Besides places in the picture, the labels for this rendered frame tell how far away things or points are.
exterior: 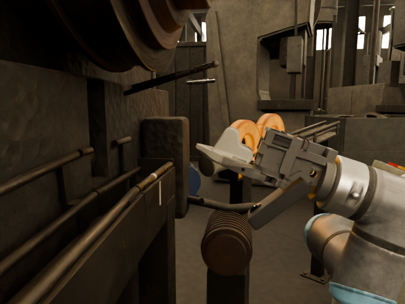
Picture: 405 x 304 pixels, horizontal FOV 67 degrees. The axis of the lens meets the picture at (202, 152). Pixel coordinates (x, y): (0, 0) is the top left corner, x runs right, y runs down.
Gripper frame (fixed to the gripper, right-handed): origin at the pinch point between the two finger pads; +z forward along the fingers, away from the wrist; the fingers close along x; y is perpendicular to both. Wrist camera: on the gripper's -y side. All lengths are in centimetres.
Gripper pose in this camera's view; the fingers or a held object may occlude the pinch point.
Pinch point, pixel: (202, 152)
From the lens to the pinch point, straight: 51.0
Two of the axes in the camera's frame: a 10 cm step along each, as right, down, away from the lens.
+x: -1.4, 1.4, -9.8
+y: 3.1, -9.3, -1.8
